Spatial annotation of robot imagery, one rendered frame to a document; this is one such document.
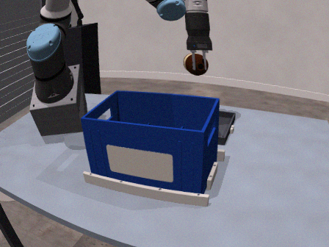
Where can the brown bottle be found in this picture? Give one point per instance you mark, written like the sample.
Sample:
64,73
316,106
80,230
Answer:
199,64

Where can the blue plastic crate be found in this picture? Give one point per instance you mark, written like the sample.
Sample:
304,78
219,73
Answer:
161,140

